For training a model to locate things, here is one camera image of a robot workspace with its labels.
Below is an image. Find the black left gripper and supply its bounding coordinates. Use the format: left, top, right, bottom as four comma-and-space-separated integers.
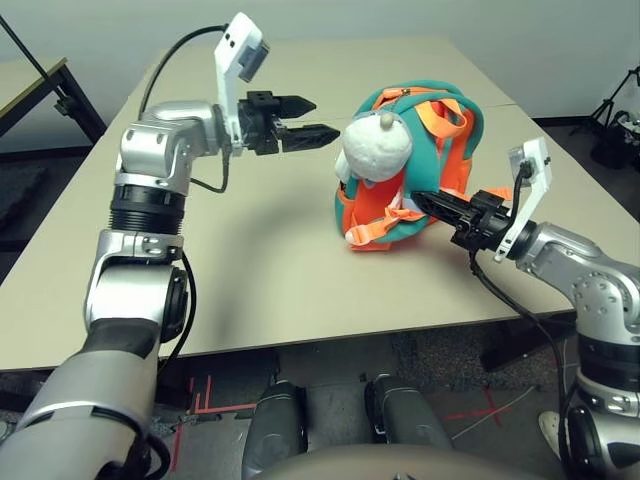
237, 90, 342, 157

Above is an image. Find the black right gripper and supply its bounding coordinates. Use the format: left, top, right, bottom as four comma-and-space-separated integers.
414, 189, 513, 252

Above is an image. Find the teal and orange backpack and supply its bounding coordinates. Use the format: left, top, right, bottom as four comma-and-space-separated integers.
331, 76, 512, 254

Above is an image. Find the grey white plush bird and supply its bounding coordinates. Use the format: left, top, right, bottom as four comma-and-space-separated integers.
333, 111, 416, 184

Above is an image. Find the black table leg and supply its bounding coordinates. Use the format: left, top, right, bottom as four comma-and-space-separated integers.
478, 339, 532, 372

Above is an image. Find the black equipment bag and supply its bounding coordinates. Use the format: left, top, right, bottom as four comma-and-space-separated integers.
591, 109, 640, 172

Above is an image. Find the black tripod stand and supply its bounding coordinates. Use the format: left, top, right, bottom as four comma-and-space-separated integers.
569, 66, 640, 137

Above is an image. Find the dark right robot leg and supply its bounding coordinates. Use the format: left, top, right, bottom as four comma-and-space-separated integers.
363, 373, 454, 454

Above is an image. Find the dark robot leg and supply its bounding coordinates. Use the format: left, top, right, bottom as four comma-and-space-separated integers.
363, 373, 454, 454
241, 381, 309, 480

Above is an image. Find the white shoe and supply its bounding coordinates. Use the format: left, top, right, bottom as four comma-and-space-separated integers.
538, 410, 570, 457

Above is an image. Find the black-framed side table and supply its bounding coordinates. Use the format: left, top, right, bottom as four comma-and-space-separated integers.
0, 12, 109, 152

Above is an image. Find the grey robot torso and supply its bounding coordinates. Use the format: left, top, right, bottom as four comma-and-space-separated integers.
277, 441, 554, 480

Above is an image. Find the dark left robot leg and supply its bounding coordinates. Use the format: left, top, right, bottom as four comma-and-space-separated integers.
241, 381, 309, 480

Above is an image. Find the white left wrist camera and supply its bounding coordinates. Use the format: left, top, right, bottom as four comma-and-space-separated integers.
213, 11, 273, 157

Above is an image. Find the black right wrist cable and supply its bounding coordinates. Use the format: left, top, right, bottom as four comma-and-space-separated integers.
468, 248, 584, 431

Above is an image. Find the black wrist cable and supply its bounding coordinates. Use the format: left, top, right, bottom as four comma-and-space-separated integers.
141, 24, 232, 194
468, 248, 584, 431

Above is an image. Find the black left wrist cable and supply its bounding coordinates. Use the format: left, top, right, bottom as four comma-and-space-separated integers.
141, 24, 232, 194

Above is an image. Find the thin white floor cable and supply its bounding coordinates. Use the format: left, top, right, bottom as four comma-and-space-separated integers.
451, 386, 532, 440

